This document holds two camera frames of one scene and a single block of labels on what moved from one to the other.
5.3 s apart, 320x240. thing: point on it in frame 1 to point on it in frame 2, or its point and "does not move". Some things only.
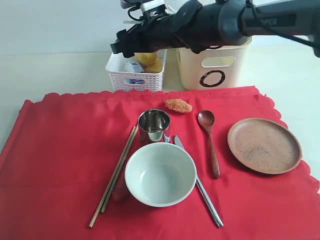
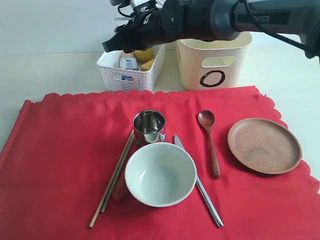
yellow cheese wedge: x=155 y=67 to x=147 y=66
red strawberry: x=120 y=192 does not move
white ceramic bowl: x=160 y=174 does not move
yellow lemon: x=146 y=58 does not move
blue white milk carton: x=134 y=66 to x=127 y=61
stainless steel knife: x=211 y=206 does not move
